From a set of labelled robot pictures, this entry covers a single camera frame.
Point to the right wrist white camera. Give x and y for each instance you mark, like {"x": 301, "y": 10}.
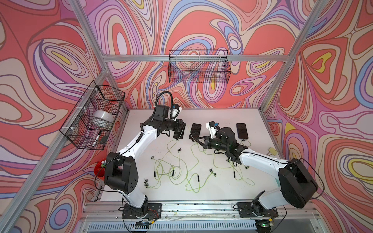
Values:
{"x": 213, "y": 128}

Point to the yellow binder clip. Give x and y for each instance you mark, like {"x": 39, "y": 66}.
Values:
{"x": 272, "y": 151}

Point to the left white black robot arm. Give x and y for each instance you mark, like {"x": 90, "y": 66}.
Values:
{"x": 121, "y": 173}

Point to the left black wire basket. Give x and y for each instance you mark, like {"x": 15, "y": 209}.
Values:
{"x": 80, "y": 128}

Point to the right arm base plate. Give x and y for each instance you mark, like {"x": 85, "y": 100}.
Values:
{"x": 254, "y": 210}

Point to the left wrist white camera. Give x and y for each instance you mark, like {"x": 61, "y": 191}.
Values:
{"x": 176, "y": 109}

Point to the wrist white camera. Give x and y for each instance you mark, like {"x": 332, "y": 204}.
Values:
{"x": 213, "y": 128}
{"x": 176, "y": 109}

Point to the blue phone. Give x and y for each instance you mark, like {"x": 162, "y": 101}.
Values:
{"x": 242, "y": 131}

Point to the white tape roll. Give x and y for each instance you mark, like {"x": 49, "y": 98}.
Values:
{"x": 102, "y": 118}

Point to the green earphones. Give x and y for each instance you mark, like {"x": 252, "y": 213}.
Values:
{"x": 159, "y": 171}
{"x": 245, "y": 143}
{"x": 178, "y": 171}
{"x": 195, "y": 178}
{"x": 232, "y": 166}

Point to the black marker in basket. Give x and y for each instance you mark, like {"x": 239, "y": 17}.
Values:
{"x": 101, "y": 138}

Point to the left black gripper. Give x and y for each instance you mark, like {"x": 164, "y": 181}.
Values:
{"x": 176, "y": 125}

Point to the back black wire basket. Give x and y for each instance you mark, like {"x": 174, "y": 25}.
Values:
{"x": 199, "y": 66}

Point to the red cup with markers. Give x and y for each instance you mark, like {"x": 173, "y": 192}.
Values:
{"x": 99, "y": 169}

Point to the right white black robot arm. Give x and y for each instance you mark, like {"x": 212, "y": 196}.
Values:
{"x": 296, "y": 185}

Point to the black phone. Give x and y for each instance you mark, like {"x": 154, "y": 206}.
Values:
{"x": 178, "y": 135}
{"x": 195, "y": 131}

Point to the black wire basket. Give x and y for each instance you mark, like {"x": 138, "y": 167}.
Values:
{"x": 199, "y": 66}
{"x": 80, "y": 128}

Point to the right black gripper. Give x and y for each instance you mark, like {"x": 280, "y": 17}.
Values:
{"x": 206, "y": 142}

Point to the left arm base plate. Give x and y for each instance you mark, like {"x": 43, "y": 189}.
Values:
{"x": 150, "y": 211}

